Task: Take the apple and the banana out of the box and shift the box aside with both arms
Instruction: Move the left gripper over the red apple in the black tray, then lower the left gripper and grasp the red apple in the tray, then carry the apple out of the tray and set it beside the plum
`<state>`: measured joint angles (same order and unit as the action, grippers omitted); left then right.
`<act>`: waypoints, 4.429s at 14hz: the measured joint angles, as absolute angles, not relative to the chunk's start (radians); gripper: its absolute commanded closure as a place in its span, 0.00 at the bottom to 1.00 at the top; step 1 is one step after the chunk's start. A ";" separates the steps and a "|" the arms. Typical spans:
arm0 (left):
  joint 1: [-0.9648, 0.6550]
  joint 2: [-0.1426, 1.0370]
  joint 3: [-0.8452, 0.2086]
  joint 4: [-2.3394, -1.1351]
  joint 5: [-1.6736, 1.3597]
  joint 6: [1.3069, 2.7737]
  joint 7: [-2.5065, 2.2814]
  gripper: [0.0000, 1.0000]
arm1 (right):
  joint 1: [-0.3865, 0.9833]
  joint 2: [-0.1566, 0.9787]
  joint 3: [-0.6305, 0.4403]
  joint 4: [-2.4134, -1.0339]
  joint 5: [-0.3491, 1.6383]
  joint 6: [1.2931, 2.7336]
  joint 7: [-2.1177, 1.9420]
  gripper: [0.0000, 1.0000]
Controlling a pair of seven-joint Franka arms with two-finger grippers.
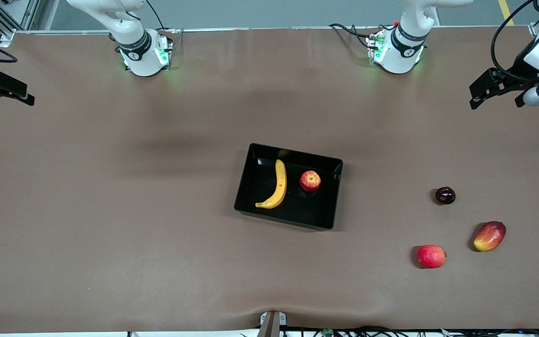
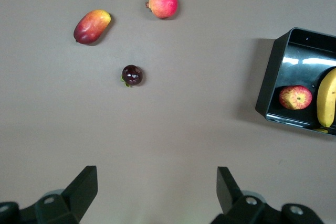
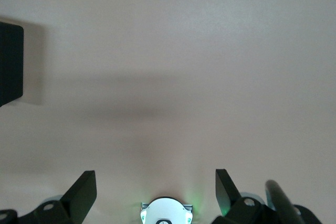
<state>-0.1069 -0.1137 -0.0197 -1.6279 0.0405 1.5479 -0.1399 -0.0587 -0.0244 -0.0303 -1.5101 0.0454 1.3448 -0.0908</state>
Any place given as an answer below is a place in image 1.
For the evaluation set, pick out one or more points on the yellow banana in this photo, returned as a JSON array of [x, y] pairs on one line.
[[280, 187]]

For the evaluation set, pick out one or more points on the red yellow mango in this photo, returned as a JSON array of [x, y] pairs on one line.
[[489, 236]]

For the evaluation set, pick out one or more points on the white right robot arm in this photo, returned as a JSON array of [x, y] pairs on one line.
[[134, 47]]

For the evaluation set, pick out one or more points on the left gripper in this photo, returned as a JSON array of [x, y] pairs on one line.
[[520, 75]]

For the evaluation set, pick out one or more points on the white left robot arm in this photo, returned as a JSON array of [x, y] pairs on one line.
[[407, 44]]

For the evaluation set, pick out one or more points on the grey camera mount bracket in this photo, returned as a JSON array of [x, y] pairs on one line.
[[272, 324]]

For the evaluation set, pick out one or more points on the dark purple plum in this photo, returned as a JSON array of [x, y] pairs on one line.
[[445, 195]]

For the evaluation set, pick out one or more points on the round red peach fruit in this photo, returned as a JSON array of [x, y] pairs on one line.
[[431, 256]]

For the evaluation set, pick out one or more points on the brown table cover mat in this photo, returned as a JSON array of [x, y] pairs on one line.
[[110, 234]]

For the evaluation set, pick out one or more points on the small red yellow apple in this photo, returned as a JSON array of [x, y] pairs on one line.
[[310, 180]]

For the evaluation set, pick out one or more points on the black plastic tray box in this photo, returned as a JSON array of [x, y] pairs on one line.
[[314, 213]]

